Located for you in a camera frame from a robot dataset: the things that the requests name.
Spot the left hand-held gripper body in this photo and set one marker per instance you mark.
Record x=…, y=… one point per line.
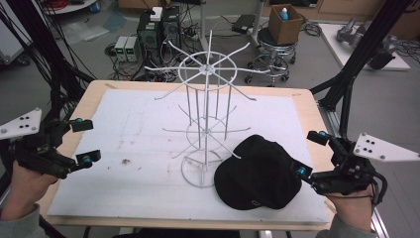
x=36, y=150

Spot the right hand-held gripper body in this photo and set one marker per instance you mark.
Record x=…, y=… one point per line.
x=356, y=167

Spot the black cap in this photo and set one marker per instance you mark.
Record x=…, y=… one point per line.
x=259, y=173

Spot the person's left hand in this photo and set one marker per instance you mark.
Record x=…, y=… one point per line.
x=24, y=191

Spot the person's right hand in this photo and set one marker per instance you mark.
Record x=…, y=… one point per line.
x=351, y=210

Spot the grey right sleeve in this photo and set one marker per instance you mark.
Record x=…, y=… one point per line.
x=343, y=228

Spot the grey sleeve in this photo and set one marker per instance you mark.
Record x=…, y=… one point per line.
x=343, y=228
x=20, y=223

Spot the grey left sleeve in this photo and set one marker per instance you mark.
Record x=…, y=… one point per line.
x=20, y=223

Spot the black metal stand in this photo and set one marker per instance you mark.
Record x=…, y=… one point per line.
x=360, y=59
x=49, y=56

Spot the white power supply unit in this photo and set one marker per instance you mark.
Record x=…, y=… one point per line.
x=132, y=48
x=121, y=48

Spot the black round stool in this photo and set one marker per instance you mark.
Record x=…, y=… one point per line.
x=272, y=54

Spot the white foam mat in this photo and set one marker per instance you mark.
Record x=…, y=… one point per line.
x=185, y=158

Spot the white board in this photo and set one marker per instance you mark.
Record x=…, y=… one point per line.
x=360, y=46

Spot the cardboard box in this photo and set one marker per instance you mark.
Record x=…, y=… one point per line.
x=284, y=24

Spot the black computer tower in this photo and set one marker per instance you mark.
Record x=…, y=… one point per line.
x=157, y=31

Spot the blue bottle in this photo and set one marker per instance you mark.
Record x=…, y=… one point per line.
x=283, y=14

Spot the white small box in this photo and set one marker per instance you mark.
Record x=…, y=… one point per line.
x=156, y=14

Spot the black flat device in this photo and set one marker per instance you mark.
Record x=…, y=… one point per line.
x=243, y=23

